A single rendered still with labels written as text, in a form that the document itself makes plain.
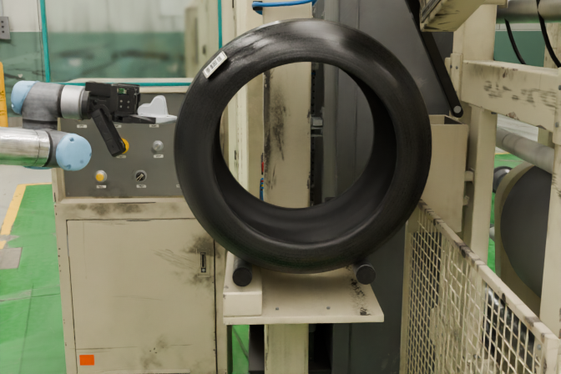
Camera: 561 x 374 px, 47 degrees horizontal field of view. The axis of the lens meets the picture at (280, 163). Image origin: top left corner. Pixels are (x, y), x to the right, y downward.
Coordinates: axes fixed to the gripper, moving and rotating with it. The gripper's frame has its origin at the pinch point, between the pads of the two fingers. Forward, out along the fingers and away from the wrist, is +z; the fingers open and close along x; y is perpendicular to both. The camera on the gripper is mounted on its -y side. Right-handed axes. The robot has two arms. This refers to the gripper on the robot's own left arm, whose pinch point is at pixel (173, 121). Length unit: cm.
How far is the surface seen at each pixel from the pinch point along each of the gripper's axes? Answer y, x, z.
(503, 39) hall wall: 40, 1042, 479
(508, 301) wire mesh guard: -18, -46, 64
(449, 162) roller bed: -7, 20, 72
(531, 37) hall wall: 51, 1057, 536
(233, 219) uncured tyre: -17.9, -12.5, 15.7
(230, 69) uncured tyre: 13.9, -11.4, 12.2
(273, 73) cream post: 11.0, 26.9, 22.6
